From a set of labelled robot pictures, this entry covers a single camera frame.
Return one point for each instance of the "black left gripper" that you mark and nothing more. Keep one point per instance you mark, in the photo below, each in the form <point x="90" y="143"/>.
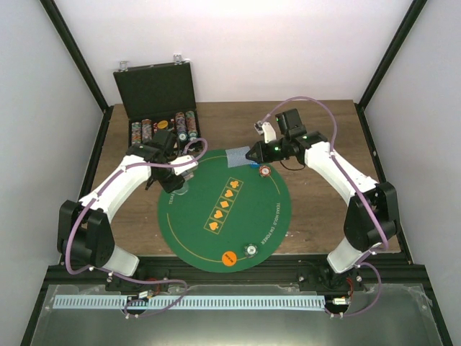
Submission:
<point x="168" y="187"/>

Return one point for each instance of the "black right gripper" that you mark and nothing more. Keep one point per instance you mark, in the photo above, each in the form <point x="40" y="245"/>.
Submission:
<point x="262" y="153"/>

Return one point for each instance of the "clear acrylic dealer button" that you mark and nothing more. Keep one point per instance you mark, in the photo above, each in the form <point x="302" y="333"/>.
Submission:
<point x="183" y="190"/>

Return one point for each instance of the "blue patterned card deck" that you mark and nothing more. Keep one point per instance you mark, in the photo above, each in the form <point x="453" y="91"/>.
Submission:
<point x="236" y="157"/>

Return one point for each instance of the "orange small blind button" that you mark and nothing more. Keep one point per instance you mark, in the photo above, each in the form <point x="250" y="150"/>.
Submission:
<point x="229" y="258"/>

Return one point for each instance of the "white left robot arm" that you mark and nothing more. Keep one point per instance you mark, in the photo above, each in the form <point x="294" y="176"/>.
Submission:
<point x="85" y="237"/>

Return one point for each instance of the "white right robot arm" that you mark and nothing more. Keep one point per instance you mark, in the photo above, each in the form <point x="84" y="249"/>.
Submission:
<point x="372" y="215"/>

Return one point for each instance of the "orange big blind button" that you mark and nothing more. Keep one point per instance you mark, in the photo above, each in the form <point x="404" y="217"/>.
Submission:
<point x="163" y="124"/>

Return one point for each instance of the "purple green chip row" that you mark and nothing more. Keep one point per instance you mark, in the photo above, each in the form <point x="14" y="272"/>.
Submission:
<point x="181" y="127"/>

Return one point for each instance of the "brown green chip row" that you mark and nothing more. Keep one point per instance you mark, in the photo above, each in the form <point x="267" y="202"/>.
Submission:
<point x="191" y="125"/>

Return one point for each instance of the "orange blue chip row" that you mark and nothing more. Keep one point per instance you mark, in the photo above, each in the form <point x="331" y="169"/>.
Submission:
<point x="146" y="130"/>

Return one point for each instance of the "leftmost multicolour chip row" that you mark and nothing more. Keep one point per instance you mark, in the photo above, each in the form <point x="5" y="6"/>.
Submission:
<point x="136" y="133"/>

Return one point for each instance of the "round green poker mat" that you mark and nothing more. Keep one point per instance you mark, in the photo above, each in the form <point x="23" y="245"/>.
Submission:
<point x="224" y="210"/>

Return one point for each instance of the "black poker set case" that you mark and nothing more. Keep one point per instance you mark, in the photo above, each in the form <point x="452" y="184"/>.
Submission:
<point x="157" y="92"/>

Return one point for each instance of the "light blue slotted ruler strip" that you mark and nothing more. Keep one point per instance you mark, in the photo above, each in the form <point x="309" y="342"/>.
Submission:
<point x="103" y="302"/>

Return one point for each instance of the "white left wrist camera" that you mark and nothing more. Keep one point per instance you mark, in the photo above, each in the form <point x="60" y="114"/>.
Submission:
<point x="183" y="164"/>

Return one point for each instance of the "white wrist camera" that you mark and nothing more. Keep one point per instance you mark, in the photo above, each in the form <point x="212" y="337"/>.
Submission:
<point x="266" y="130"/>
<point x="183" y="164"/>

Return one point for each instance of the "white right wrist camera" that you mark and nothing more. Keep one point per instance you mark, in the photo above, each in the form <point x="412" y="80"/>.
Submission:
<point x="266" y="130"/>

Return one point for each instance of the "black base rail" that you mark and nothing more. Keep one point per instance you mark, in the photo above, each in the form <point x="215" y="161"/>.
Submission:
<point x="307" y="270"/>

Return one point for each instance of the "black enclosure frame post left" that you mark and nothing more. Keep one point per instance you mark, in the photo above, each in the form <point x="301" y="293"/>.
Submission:
<point x="61" y="27"/>

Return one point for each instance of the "black enclosure frame post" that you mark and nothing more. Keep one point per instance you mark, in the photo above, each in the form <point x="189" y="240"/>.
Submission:
<point x="412" y="14"/>
<point x="61" y="27"/>

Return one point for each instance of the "black enclosure frame post right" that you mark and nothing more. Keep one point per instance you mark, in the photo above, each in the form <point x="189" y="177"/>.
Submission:
<point x="412" y="14"/>

